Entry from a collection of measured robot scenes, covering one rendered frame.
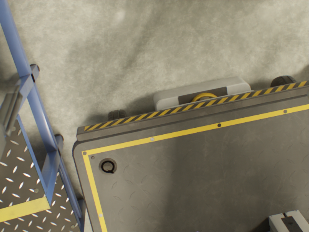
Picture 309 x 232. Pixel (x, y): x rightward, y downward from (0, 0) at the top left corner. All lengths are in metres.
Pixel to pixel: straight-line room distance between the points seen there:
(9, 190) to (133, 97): 0.50
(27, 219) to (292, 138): 0.72
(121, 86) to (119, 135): 0.32
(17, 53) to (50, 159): 0.29
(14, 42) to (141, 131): 0.40
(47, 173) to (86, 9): 0.47
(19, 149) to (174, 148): 0.35
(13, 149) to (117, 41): 0.49
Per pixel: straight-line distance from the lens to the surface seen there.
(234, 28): 1.46
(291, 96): 1.20
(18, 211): 1.15
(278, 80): 1.42
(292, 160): 1.26
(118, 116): 1.34
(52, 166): 1.28
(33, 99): 1.33
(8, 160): 1.10
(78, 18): 1.41
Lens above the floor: 1.39
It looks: 71 degrees down
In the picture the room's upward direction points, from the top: 164 degrees clockwise
